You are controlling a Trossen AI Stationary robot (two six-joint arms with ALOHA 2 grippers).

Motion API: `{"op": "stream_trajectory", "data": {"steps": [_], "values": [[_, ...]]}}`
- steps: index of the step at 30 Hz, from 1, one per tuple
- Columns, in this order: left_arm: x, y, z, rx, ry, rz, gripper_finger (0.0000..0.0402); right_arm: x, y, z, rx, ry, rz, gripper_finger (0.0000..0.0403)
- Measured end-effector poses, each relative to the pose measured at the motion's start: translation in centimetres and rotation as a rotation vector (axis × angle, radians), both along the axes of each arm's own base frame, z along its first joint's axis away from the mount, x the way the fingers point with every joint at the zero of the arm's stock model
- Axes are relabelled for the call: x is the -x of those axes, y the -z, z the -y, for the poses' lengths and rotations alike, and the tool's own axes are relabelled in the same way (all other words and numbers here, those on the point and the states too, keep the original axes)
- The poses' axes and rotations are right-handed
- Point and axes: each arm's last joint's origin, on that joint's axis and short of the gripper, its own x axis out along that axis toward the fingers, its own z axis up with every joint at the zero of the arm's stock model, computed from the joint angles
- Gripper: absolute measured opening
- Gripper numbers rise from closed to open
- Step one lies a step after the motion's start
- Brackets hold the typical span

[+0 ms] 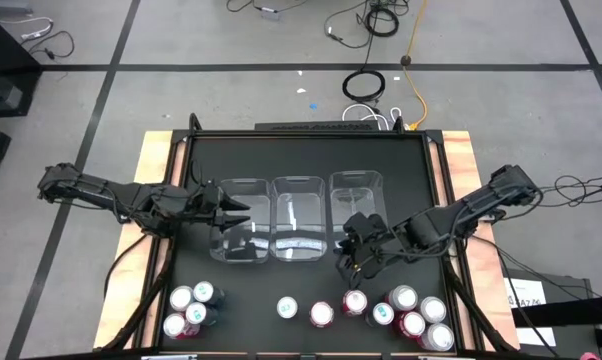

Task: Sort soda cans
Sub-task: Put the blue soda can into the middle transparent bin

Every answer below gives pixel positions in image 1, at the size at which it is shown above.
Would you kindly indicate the pink object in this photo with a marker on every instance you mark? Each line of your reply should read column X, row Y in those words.
column 588, row 356

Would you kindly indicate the silver metal bracket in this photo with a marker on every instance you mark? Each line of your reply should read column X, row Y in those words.
column 168, row 357

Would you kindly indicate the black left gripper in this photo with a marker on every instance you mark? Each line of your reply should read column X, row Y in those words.
column 210, row 205

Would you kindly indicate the clear plastic bin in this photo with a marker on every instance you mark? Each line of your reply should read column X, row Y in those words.
column 253, row 245
column 298, row 220
column 356, row 195

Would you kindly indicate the blue silver Red Bull can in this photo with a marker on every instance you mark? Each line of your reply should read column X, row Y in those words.
column 196, row 313
column 203, row 291
column 287, row 307
column 383, row 313

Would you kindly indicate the wooden base board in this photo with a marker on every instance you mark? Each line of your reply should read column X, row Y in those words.
column 153, row 150

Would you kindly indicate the black round plug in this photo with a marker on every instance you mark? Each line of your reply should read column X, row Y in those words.
column 405, row 60

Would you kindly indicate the red Coca-Cola can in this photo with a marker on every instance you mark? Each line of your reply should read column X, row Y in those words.
column 411, row 324
column 355, row 302
column 175, row 325
column 322, row 314

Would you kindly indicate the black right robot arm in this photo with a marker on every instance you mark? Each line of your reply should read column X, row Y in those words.
column 471, row 205

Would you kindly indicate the dark equipment case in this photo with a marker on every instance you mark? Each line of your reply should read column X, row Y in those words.
column 566, row 285

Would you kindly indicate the black device bar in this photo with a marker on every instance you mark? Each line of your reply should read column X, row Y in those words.
column 316, row 126

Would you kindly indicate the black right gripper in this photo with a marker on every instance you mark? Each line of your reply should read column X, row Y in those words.
column 371, row 240

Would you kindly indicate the black cabinet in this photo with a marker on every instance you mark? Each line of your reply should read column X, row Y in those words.
column 1, row 75

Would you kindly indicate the white printed paper sheet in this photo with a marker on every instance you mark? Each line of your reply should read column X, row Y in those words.
column 526, row 290

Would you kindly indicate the white pink Spindrift can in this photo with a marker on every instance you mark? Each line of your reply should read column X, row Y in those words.
column 181, row 298
column 438, row 336
column 432, row 309
column 403, row 297

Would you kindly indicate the black beam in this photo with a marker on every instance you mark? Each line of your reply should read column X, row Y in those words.
column 571, row 311

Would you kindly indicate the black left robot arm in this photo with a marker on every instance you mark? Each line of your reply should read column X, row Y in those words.
column 106, row 195

